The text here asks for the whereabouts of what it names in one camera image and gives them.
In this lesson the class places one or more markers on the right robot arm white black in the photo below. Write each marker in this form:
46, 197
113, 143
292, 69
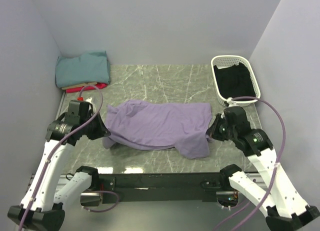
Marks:
281, 204

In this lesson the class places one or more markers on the purple t shirt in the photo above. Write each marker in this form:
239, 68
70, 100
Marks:
148, 126

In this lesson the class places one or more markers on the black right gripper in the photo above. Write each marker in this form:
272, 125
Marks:
211, 131

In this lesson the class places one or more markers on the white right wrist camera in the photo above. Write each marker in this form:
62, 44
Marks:
230, 103

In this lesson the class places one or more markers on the folded pink t shirt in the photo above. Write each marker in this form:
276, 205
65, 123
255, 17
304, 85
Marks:
99, 85

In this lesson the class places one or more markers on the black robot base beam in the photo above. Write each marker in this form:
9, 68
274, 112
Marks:
152, 187

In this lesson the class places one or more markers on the black t shirt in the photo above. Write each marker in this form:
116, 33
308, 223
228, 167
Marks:
234, 81

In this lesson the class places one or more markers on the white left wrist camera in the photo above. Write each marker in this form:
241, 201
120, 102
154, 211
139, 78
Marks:
84, 101

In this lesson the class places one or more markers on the folded tan t shirt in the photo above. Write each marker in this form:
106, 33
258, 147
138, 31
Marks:
78, 85

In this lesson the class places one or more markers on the white plastic laundry basket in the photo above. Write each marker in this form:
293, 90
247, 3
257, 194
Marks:
226, 61

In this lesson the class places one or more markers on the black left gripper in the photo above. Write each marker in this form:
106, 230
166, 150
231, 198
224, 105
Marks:
102, 131

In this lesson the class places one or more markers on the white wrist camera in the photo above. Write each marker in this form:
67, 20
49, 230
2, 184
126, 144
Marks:
84, 101
230, 103

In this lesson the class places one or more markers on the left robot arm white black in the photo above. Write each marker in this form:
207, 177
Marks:
43, 207

